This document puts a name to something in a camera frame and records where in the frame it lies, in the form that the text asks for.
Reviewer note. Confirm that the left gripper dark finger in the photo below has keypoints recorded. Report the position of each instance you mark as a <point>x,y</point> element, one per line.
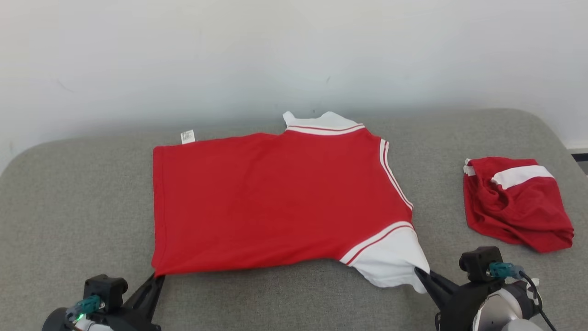
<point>140,296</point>
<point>154,296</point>

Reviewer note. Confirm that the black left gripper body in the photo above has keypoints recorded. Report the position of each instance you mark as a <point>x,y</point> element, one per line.
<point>128,322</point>

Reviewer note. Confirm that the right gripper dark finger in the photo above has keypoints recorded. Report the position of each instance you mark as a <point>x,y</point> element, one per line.
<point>445,282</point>
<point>432,287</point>

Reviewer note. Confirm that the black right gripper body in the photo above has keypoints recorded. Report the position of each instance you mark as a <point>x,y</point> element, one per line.
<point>459,308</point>

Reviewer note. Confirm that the red shorts white waistband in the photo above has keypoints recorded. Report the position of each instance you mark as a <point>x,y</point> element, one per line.
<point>519,207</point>

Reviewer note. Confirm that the red shirt white sleeves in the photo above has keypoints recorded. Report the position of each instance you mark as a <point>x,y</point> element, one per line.
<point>275,197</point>

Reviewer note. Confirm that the grey fabric sofa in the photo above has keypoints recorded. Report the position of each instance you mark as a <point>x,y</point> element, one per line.
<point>73,207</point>

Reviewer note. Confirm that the dark grey furniture base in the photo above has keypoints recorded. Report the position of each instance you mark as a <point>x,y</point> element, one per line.
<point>579,157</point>

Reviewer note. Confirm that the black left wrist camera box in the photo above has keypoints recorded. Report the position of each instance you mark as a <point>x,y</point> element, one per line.
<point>105,289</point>

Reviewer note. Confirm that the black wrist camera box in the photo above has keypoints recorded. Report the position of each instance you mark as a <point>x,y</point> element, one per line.
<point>105,289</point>
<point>477,264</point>

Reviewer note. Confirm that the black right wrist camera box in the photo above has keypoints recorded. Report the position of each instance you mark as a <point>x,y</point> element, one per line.
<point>477,264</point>

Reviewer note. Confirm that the teal left camera connector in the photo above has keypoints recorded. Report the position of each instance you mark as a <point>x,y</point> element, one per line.
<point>85,305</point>

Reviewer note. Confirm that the teal camera connector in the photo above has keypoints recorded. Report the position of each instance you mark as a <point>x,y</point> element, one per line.
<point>85,305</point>
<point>503,270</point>

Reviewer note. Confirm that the teal right camera connector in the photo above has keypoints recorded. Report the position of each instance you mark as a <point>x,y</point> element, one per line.
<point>503,270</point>

